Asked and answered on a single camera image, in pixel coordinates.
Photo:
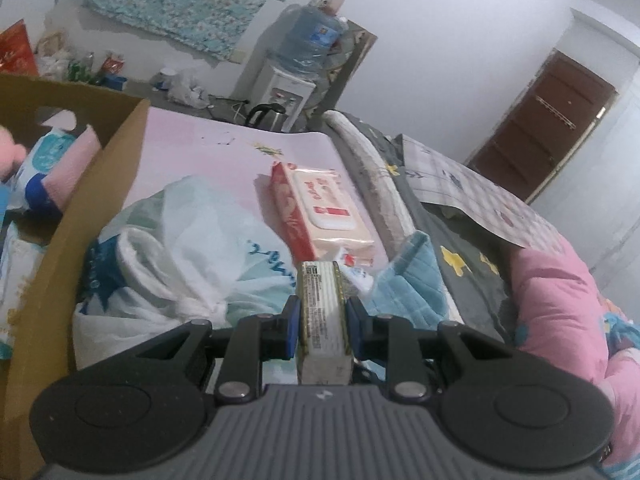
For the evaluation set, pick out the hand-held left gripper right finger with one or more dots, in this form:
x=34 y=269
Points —
x=356 y=327

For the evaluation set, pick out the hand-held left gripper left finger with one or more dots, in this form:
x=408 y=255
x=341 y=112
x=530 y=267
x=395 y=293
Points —
x=292 y=327

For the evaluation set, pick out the beige tissue pack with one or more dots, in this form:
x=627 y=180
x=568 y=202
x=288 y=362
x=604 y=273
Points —
x=322 y=310

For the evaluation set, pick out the light blue checked towel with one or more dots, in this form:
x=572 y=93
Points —
x=415 y=280

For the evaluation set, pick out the white plastic bag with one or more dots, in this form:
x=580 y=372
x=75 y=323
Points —
x=200 y=260

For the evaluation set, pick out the cardboard box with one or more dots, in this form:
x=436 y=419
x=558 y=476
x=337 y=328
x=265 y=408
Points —
x=75 y=240

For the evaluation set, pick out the pink towel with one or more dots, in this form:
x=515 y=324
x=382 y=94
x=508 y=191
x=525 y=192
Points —
x=75 y=165

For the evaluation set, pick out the blue white soft pack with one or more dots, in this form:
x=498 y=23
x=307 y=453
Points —
x=42 y=160

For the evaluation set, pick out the pink plush toy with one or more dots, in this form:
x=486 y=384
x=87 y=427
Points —
x=10 y=155

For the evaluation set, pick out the small white red packet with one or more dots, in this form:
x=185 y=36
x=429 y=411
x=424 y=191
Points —
x=357 y=272

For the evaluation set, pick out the pink wet wipes pack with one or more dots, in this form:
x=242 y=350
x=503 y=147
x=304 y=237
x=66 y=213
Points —
x=320 y=210

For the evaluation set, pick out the grey star print bedsheet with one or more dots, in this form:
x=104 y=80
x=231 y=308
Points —
x=450 y=240

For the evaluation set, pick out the checked cloth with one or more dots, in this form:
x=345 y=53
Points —
x=475 y=185

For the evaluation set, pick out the pink printed mat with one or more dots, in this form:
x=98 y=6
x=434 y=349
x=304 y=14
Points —
x=200 y=145

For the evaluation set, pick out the pink quilt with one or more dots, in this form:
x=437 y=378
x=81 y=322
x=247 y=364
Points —
x=565 y=310

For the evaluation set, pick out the black electric kettle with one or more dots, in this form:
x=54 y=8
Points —
x=265 y=117

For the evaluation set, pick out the white water dispenser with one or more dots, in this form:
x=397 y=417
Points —
x=282 y=95

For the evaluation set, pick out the clear plastic bag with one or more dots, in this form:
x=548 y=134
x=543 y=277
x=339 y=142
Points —
x=187 y=89

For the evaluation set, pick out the white cup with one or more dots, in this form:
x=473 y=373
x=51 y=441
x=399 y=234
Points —
x=162 y=79

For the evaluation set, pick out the brown wooden door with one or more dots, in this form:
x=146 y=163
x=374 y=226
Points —
x=545 y=120

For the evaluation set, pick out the blue water bottle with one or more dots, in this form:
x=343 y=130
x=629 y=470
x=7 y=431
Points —
x=310 y=40

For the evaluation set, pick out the small blue box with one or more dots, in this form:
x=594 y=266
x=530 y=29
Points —
x=115 y=82

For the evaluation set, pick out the red snack packet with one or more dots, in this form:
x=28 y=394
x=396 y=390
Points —
x=112 y=65

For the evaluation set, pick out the teal patterned blanket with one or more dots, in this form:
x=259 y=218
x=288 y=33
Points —
x=180 y=0

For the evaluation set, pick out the plastic bag of food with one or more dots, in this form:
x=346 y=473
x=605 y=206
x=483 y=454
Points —
x=54 y=55

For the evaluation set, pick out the red bag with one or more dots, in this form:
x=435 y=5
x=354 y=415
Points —
x=17 y=50

